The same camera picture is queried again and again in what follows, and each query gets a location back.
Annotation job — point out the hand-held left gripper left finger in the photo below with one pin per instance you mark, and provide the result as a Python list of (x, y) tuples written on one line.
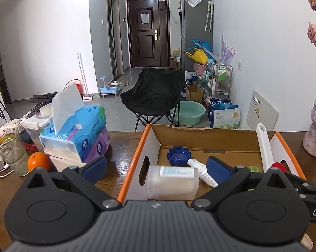
[(96, 168)]

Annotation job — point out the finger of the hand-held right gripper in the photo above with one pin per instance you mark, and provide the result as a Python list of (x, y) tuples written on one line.
[(298, 182)]

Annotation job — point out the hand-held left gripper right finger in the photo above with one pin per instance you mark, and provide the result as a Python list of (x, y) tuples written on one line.
[(218, 170)]

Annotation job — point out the small white tube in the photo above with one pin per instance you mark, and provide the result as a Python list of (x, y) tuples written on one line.
[(200, 169)]

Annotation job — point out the green spray bottle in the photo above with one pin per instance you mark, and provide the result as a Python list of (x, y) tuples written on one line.
[(252, 168)]

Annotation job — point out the blue ridged lid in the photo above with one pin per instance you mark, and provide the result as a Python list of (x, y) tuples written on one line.
[(179, 156)]

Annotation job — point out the white pill bottle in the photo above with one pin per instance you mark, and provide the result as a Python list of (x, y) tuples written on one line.
[(173, 183)]

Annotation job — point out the red white lint brush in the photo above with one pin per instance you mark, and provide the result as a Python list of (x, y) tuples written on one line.
[(265, 147)]

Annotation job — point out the red orange cardboard box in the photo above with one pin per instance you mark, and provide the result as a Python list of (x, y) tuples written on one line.
[(152, 141)]

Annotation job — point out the purple tissue pack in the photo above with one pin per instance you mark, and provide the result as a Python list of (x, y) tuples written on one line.
[(98, 147)]

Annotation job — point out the blue tissue pack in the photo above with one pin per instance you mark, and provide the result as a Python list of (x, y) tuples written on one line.
[(76, 134)]

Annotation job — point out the blue white litter bags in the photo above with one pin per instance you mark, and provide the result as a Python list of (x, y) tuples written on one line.
[(224, 115)]

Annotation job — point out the orange fruit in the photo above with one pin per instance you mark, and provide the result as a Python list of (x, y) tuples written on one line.
[(39, 162)]

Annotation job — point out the green plastic basin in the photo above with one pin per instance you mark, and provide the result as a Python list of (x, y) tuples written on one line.
[(190, 113)]

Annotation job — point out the clear plastic food container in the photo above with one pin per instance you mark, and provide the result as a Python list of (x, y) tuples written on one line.
[(34, 130)]

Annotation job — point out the white board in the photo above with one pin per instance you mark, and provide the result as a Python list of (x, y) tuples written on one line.
[(263, 111)]

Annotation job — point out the small brown cardboard box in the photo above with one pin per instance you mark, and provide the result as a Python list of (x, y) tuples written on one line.
[(194, 94)]

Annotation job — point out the blue pet feeder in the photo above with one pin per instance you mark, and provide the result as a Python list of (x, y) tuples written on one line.
[(109, 89)]

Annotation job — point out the clear glass cup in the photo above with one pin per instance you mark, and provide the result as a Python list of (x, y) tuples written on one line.
[(14, 157)]

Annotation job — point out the red bucket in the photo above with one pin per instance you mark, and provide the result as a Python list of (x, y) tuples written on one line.
[(77, 88)]

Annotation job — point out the black stand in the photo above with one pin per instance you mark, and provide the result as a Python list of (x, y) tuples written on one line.
[(42, 102)]

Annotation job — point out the white mop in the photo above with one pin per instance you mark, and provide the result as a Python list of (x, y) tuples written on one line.
[(83, 84)]

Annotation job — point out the blue printed bag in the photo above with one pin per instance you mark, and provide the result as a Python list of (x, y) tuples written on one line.
[(191, 80)]

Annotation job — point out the white flat box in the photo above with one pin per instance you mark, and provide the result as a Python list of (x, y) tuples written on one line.
[(11, 126)]

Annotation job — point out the black folding chair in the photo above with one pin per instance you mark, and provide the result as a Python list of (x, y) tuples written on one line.
[(155, 92)]

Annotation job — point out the pink bucket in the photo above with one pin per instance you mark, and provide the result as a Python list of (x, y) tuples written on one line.
[(200, 68)]

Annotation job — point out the blue yellow plastic toys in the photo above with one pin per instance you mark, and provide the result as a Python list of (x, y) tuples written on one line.
[(200, 53)]

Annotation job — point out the purple wings decoration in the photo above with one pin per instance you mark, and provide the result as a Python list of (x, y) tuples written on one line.
[(226, 52)]

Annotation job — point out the grey refrigerator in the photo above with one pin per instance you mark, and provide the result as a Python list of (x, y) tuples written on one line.
[(196, 31)]

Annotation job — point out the dark brown door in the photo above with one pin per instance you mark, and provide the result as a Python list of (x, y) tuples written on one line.
[(147, 34)]

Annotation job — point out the white folded umbrella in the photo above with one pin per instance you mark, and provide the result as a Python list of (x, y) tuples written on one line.
[(208, 13)]

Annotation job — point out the clear plastic bag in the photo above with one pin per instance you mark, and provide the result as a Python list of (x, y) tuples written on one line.
[(193, 1)]

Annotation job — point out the white wall socket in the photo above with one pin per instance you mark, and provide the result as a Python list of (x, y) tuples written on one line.
[(239, 65)]

